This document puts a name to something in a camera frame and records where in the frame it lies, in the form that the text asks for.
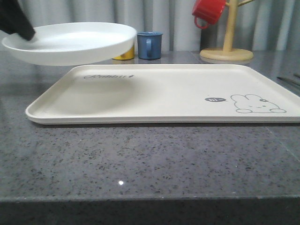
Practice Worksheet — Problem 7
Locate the red enamel mug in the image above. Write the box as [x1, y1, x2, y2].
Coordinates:
[192, 0, 226, 29]

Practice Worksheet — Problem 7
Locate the silver metal fork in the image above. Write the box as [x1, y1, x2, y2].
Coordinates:
[277, 76, 300, 87]

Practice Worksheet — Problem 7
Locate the cream rabbit serving tray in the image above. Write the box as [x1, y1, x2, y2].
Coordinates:
[26, 64, 300, 125]

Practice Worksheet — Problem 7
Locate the yellow enamel mug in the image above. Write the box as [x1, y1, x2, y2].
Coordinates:
[113, 45, 135, 60]

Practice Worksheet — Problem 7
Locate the white round plate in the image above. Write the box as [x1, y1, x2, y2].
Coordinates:
[2, 22, 137, 66]

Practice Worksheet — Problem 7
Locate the grey pleated curtain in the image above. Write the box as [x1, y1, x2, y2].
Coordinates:
[19, 0, 300, 51]

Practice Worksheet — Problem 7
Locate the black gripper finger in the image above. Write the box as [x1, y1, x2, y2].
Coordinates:
[0, 0, 36, 40]

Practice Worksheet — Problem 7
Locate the blue enamel mug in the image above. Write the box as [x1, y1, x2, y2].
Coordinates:
[137, 31, 163, 60]

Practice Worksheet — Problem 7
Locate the wooden mug tree stand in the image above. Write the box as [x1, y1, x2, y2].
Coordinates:
[200, 0, 254, 61]

